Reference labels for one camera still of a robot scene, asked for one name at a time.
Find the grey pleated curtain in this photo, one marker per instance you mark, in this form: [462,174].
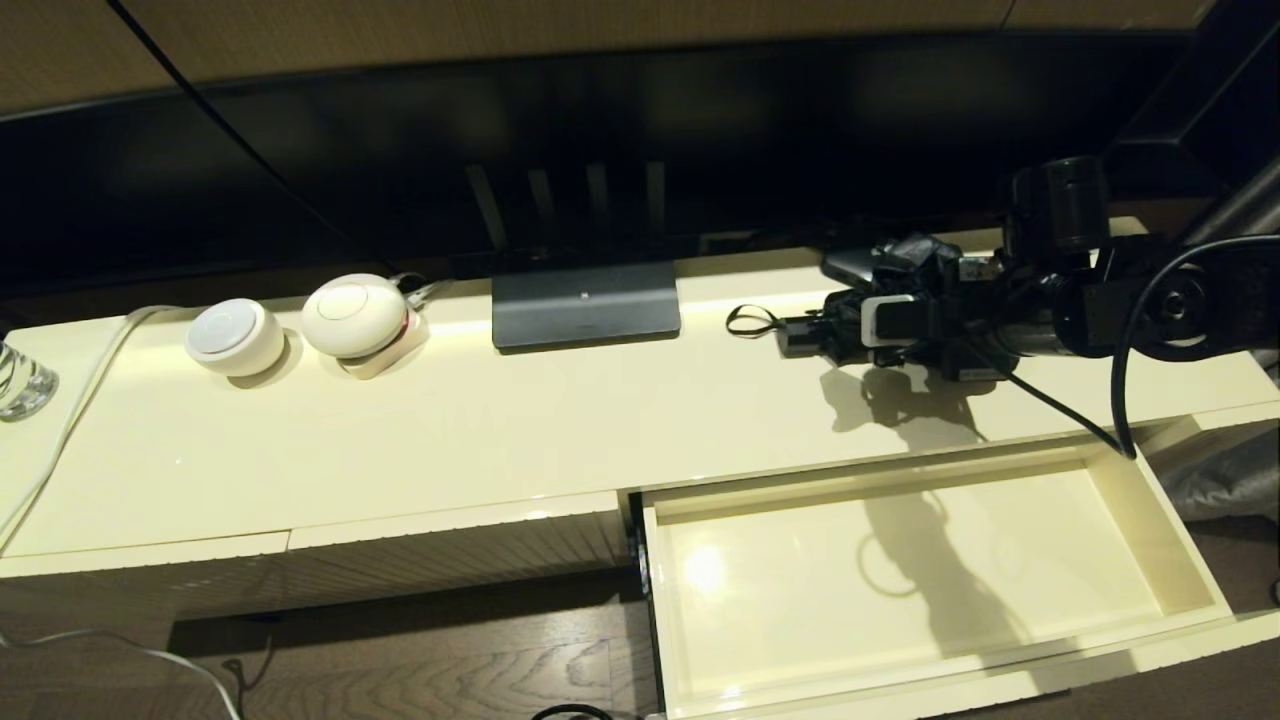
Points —
[1245,200]

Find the black umbrella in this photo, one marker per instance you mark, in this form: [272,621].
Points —
[800,335]

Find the black flat television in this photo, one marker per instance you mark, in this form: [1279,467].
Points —
[700,120]

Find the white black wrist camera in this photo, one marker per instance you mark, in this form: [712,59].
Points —
[895,320]

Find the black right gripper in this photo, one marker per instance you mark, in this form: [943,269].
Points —
[970,300]

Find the dark grey antenna router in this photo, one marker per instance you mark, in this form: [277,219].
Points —
[585,310]

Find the beige device base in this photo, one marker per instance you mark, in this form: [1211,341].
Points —
[400,352]

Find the small white round speaker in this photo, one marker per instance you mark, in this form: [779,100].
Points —
[235,340]

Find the large white round device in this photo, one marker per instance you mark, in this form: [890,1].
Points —
[350,315]

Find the grey fabric bundle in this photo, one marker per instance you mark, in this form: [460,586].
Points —
[1230,480]

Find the clear drinking glass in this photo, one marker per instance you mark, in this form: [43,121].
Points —
[25,385]

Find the small black set-top box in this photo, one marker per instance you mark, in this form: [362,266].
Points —
[845,268]

